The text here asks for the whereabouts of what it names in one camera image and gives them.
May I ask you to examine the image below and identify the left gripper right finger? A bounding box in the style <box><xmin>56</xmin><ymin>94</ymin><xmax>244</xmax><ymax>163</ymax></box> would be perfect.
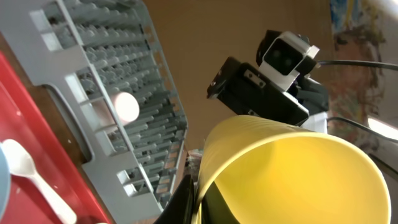
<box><xmin>201</xmin><ymin>182</ymin><xmax>239</xmax><ymax>224</ymax></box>

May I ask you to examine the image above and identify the pink plastic cup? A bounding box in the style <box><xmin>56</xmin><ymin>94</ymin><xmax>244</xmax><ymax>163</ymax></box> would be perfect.
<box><xmin>92</xmin><ymin>92</ymin><xmax>140</xmax><ymax>126</ymax></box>

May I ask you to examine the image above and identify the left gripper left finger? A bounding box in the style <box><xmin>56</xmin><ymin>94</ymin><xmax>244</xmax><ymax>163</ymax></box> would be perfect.
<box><xmin>154</xmin><ymin>174</ymin><xmax>195</xmax><ymax>224</ymax></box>

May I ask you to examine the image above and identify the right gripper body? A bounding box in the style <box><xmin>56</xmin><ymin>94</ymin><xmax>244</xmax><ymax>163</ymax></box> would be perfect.
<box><xmin>207</xmin><ymin>57</ymin><xmax>309</xmax><ymax>126</ymax></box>

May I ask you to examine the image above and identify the red plastic tray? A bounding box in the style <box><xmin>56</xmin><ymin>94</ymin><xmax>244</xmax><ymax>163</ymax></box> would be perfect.
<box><xmin>1</xmin><ymin>55</ymin><xmax>111</xmax><ymax>223</ymax></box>

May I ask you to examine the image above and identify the white plastic spoon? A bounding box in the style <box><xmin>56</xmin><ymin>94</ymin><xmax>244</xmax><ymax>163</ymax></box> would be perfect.
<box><xmin>1</xmin><ymin>139</ymin><xmax>77</xmax><ymax>224</ymax></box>

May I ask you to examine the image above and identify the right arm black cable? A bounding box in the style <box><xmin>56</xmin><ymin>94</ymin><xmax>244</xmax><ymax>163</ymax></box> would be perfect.
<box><xmin>317</xmin><ymin>59</ymin><xmax>398</xmax><ymax>72</ymax></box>

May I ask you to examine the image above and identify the grey dishwasher rack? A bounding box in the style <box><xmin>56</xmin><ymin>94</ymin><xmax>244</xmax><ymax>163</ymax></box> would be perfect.
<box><xmin>1</xmin><ymin>0</ymin><xmax>187</xmax><ymax>223</ymax></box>

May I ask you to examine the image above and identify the light blue plate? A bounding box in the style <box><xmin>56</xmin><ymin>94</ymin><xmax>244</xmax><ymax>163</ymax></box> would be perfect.
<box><xmin>0</xmin><ymin>148</ymin><xmax>11</xmax><ymax>218</ymax></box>

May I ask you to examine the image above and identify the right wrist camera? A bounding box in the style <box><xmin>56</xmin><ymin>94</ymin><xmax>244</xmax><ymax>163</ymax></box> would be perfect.
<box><xmin>256</xmin><ymin>30</ymin><xmax>320</xmax><ymax>91</ymax></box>

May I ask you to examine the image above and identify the yellow plastic cup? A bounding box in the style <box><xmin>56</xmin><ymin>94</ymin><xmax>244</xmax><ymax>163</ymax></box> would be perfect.
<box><xmin>193</xmin><ymin>115</ymin><xmax>392</xmax><ymax>223</ymax></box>

